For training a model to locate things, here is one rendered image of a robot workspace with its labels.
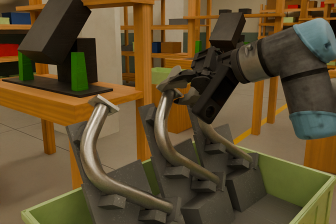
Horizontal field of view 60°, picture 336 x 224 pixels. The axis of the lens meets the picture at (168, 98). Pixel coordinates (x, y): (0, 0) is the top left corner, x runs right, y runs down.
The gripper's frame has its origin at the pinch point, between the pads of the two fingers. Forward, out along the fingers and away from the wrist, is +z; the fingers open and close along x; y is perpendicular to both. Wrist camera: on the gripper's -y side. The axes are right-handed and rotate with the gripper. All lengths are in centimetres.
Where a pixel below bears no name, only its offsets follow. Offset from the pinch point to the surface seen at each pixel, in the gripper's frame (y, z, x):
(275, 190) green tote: -5.5, -5.7, -43.8
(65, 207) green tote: -27.6, 19.8, 3.1
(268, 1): 900, 301, -552
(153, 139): -9.8, 3.8, -2.3
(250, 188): -7.9, -2.5, -35.7
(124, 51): 396, 451, -194
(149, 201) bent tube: -23.5, 1.0, -3.9
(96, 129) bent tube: -15.8, 2.8, 12.4
